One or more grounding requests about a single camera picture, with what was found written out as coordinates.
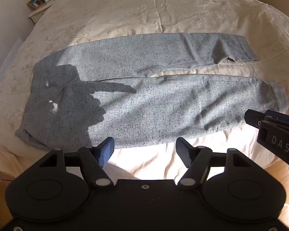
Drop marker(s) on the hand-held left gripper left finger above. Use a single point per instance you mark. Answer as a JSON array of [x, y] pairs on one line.
[[107, 150]]

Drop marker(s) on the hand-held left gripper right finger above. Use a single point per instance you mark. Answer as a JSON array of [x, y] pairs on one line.
[[183, 150]]

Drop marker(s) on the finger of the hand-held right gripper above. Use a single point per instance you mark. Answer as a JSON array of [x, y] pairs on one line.
[[254, 118], [280, 116]]

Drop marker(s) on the grey speckled pants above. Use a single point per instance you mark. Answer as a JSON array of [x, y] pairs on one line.
[[144, 96]]

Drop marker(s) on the cream embroidered bedspread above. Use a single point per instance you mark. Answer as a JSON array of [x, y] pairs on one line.
[[125, 9]]

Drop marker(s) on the white nightstand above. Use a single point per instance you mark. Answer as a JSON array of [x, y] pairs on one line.
[[38, 13]]

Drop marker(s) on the wooden picture frame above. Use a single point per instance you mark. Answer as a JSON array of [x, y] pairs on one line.
[[34, 3]]

